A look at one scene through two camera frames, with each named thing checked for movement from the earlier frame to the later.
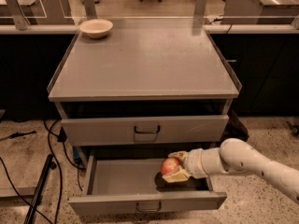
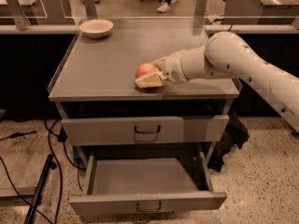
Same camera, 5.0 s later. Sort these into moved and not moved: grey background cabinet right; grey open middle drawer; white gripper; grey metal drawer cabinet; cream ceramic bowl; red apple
Moved: white gripper; red apple
Not moved: cream ceramic bowl; grey background cabinet right; grey open middle drawer; grey metal drawer cabinet
